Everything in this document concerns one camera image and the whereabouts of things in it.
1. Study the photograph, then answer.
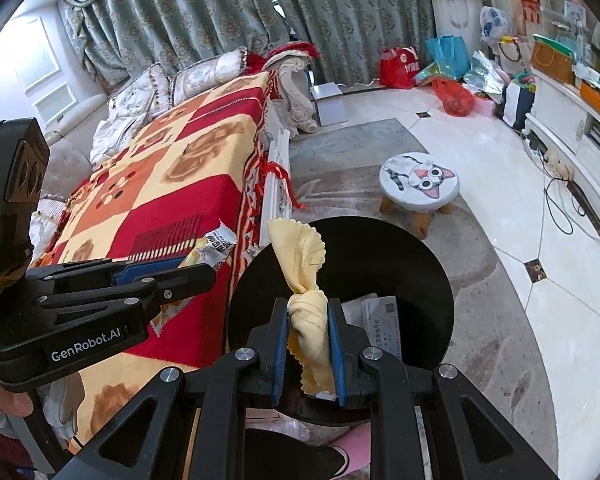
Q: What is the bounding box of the cream fringed pillow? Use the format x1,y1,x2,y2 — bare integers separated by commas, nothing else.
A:
107,62,176,121

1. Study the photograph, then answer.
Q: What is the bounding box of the cat print stool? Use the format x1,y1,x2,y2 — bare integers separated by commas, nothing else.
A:
378,151,461,240

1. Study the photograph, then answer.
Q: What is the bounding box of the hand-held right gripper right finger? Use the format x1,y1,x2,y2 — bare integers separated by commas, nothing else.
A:
327,298,561,480

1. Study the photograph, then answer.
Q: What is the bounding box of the person's black trouser leg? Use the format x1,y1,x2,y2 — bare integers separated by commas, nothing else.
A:
245,430,351,480

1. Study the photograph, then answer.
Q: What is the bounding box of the striped medallion pillow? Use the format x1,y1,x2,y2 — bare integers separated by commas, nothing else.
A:
27,195,71,266

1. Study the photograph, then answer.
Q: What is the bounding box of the person's left hand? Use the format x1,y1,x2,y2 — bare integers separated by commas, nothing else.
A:
0,382,38,418

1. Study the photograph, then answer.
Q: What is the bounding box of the silver foil bag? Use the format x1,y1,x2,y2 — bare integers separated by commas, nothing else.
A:
462,51,506,96

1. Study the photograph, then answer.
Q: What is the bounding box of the white lace cover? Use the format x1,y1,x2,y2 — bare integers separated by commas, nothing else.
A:
422,0,488,66

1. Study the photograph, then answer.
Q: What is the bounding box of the red shopping bag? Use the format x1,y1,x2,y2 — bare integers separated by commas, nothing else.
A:
378,46,421,91

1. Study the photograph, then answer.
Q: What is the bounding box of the black cable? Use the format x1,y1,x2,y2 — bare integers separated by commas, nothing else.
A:
543,170,587,235

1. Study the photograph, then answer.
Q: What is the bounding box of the yellow cloth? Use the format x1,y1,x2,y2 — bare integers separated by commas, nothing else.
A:
266,217,337,396

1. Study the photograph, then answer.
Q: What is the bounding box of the brown paper bag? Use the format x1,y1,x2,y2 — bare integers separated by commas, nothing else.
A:
530,35,578,86

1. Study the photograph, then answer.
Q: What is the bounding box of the person's dark red clothing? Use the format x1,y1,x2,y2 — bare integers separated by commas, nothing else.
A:
0,420,46,480

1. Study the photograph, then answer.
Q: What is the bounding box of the red plastic bag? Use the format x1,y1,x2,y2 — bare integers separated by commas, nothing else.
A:
432,77,476,117

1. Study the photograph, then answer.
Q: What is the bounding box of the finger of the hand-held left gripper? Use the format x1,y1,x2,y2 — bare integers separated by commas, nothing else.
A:
26,257,187,302
35,263,217,329

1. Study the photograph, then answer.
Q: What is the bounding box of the white black bag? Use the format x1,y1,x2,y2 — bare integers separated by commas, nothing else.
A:
502,82,536,131

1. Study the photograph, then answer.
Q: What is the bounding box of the long white medicine box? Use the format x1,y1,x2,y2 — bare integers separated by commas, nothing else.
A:
361,296,404,361

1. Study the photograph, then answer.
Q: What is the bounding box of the red orange printed blanket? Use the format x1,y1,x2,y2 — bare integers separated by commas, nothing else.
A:
27,71,281,456

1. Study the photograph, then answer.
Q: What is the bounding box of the white grey box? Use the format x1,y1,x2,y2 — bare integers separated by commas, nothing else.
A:
310,84,348,126

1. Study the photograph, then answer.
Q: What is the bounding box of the colourful shiny bag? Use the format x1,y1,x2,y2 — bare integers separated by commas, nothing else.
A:
414,61,448,86

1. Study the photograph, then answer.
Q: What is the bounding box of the grey floor mat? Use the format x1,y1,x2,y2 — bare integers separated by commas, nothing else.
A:
287,119,421,176

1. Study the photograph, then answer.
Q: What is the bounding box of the red fringed cloth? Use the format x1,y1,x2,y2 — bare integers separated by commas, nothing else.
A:
245,40,321,73

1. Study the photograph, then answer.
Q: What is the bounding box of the yellow white snack packet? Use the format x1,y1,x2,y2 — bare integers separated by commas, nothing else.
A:
150,219,239,335

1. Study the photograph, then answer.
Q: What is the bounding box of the pink box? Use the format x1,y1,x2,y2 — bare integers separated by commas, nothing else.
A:
472,95,498,118

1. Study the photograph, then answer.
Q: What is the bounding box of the pink slipper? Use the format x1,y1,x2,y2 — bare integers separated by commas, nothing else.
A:
330,427,372,479

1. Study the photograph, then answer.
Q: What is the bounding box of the white blue printed plastic bag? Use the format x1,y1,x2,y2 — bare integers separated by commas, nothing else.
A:
480,6,511,43

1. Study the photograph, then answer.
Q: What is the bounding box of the white cabinet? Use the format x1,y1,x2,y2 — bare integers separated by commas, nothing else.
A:
522,67,600,241

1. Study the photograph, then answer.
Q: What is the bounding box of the black trash bin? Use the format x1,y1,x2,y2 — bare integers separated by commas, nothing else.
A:
225,218,455,426

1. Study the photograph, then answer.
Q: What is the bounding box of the white paper bag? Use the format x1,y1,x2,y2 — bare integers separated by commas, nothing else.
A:
497,35,523,63

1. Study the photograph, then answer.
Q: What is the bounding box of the blue shopping bag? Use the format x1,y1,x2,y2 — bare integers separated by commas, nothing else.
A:
425,35,472,81

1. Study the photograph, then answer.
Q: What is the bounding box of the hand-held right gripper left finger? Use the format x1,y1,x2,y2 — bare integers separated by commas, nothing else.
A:
52,297,288,480

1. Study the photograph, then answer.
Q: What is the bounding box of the white quilted cushion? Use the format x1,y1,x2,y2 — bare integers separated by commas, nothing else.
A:
90,110,156,163

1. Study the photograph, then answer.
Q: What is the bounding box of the black strap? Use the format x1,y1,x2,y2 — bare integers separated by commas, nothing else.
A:
7,407,76,466

